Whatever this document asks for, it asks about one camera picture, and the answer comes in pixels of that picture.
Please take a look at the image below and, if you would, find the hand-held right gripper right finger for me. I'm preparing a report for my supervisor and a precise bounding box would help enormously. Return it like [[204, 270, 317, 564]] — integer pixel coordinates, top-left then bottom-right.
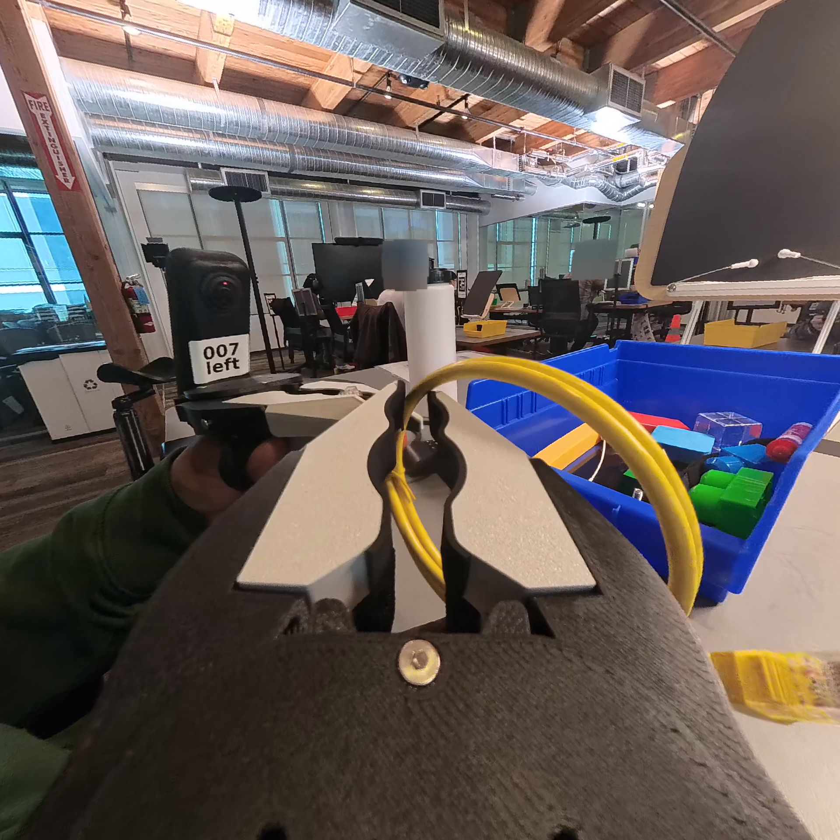
[[427, 390, 598, 634]]

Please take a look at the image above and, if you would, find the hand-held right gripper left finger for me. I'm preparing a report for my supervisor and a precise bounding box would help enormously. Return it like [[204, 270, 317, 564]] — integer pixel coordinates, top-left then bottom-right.
[[235, 381, 406, 634]]

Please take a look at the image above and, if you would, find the yellow ethernet cable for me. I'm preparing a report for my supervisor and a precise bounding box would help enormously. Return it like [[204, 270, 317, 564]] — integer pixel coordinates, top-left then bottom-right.
[[384, 357, 840, 726]]

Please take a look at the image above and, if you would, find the person's left forearm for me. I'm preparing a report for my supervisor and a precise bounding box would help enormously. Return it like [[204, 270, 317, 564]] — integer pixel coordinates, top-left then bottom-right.
[[0, 453, 211, 726]]

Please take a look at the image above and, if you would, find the person's left hand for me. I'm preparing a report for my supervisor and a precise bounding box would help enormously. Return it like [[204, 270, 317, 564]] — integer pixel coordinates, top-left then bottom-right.
[[169, 436, 290, 516]]

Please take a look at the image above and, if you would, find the brown jacket on chair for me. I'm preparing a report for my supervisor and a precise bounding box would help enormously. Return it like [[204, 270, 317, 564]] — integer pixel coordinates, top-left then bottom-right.
[[353, 302, 408, 368]]

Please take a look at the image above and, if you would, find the red fire extinguisher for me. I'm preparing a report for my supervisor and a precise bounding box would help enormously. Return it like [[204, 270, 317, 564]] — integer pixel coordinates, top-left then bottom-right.
[[121, 276, 157, 334]]

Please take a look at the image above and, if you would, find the yellow block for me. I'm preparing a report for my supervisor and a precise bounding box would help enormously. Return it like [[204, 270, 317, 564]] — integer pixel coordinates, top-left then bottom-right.
[[535, 423, 601, 470]]

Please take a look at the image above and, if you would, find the white water bottle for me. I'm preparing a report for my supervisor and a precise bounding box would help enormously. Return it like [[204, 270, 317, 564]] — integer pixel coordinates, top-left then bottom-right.
[[403, 269, 458, 395]]

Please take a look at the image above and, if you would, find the black television screen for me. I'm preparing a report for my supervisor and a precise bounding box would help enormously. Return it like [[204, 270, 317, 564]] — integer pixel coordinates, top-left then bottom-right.
[[311, 238, 385, 303]]

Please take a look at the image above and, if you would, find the wooden pillar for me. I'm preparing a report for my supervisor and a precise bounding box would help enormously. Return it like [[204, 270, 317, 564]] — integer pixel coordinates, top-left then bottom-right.
[[0, 0, 165, 454]]

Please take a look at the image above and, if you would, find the white recycling bin cabinet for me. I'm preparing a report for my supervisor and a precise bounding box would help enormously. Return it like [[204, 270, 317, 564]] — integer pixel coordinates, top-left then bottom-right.
[[18, 351, 126, 441]]

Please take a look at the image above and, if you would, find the blue block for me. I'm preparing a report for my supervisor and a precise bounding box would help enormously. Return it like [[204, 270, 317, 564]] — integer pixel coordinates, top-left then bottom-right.
[[651, 425, 716, 458]]

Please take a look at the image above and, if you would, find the green stud brick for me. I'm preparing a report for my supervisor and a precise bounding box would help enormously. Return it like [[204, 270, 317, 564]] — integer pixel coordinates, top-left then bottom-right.
[[689, 467, 775, 539]]

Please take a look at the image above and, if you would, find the clear plastic cube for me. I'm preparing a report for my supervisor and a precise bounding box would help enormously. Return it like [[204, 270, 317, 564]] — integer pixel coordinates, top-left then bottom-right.
[[694, 411, 763, 452]]

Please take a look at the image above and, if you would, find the large blue storage bin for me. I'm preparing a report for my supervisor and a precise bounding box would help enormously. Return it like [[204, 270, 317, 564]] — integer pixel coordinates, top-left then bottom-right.
[[466, 340, 840, 603]]

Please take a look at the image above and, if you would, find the green zip jacket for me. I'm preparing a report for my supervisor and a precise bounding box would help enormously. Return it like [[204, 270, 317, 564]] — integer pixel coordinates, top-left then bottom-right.
[[0, 722, 73, 840]]

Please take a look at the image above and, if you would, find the round silver ventilation duct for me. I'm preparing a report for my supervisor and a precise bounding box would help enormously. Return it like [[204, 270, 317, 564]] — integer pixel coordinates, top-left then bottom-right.
[[85, 115, 539, 191], [66, 59, 526, 168]]

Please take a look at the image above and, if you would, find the red vertical wall sign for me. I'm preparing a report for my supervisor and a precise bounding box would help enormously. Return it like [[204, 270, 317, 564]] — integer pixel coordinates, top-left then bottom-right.
[[23, 91, 81, 193]]

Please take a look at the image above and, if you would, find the large silver ventilation duct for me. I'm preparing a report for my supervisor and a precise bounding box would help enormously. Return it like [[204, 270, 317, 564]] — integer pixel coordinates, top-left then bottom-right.
[[256, 0, 686, 155]]

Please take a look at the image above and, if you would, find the blackboard easel with wooden frame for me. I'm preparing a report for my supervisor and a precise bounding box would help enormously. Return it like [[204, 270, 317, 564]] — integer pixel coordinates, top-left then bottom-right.
[[635, 0, 840, 355]]

